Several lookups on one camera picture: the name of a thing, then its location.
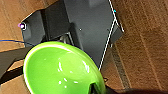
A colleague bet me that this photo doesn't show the thin blue cable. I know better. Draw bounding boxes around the thin blue cable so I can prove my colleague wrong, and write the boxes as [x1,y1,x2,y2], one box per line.
[0,39,27,45]

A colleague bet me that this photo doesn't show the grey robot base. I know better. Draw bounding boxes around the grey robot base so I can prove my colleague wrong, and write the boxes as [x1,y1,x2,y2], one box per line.
[18,0,125,72]

